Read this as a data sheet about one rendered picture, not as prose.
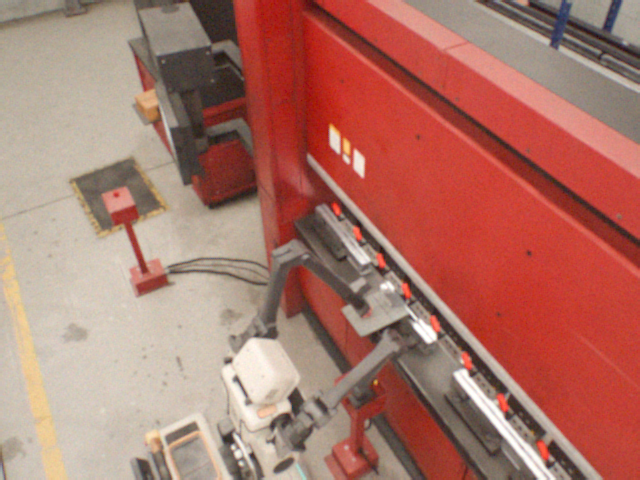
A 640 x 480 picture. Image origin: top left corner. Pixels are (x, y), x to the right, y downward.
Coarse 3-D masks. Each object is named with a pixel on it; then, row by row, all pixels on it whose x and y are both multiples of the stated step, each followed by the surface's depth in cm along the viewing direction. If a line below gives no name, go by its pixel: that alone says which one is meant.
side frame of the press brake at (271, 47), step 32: (256, 0) 225; (288, 0) 232; (256, 32) 235; (288, 32) 242; (256, 64) 250; (288, 64) 252; (256, 96) 266; (288, 96) 263; (256, 128) 284; (288, 128) 275; (256, 160) 305; (288, 160) 288; (288, 192) 303; (320, 192) 315; (288, 224) 319; (288, 288) 357
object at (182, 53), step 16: (144, 16) 265; (160, 16) 264; (176, 16) 264; (192, 16) 264; (160, 32) 252; (176, 32) 252; (192, 32) 252; (160, 48) 242; (176, 48) 241; (192, 48) 241; (208, 48) 244; (160, 64) 241; (176, 64) 243; (192, 64) 246; (208, 64) 249; (176, 80) 248; (192, 80) 251; (208, 80) 254; (192, 96) 299; (192, 112) 305; (208, 144) 326
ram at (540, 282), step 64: (320, 64) 240; (384, 64) 205; (320, 128) 265; (384, 128) 211; (448, 128) 176; (384, 192) 230; (448, 192) 188; (512, 192) 160; (448, 256) 203; (512, 256) 170; (576, 256) 146; (448, 320) 221; (512, 320) 182; (576, 320) 155; (576, 384) 165; (576, 448) 177
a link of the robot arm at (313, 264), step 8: (304, 256) 201; (312, 256) 207; (304, 264) 202; (312, 264) 204; (320, 264) 212; (312, 272) 213; (320, 272) 215; (328, 272) 217; (328, 280) 221; (336, 280) 223; (344, 280) 234; (336, 288) 226; (344, 288) 228; (344, 296) 231
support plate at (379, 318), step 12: (384, 288) 266; (372, 300) 262; (348, 312) 257; (372, 312) 257; (384, 312) 257; (396, 312) 256; (408, 312) 256; (360, 324) 252; (372, 324) 252; (384, 324) 252; (360, 336) 248
